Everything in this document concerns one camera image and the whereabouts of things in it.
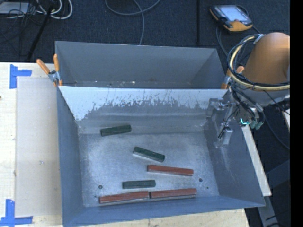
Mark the grey metal bin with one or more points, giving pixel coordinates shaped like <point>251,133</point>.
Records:
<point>146,107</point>

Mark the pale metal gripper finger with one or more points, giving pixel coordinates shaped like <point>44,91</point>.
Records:
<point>214,104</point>
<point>226,136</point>

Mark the dark green flat block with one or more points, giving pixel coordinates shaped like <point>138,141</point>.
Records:
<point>115,130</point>
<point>139,184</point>
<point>149,154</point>

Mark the red-brown flat block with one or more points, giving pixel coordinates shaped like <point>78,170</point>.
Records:
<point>173,194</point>
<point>170,170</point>
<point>123,197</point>

